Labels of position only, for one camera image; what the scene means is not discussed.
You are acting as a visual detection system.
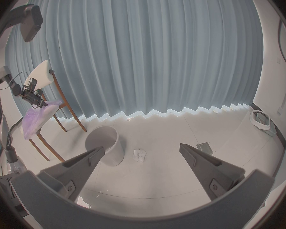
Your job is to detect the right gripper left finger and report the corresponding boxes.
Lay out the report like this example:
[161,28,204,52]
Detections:
[37,146,105,203]

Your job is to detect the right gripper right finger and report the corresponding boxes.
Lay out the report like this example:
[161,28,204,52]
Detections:
[179,143,246,202]

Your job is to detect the purple plastic bag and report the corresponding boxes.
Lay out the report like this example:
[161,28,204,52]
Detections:
[23,99,63,140]

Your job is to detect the white paper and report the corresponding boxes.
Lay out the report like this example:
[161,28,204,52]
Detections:
[133,148,147,163]

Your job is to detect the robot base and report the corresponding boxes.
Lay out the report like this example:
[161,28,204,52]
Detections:
[0,130,30,220]

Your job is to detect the white trash bin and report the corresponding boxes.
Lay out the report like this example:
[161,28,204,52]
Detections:
[85,126,124,167]

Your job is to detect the wooden chair with white cushions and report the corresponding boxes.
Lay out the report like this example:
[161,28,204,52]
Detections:
[22,60,88,162]

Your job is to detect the blue-green curtain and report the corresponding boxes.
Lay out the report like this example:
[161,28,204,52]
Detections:
[5,0,264,122]

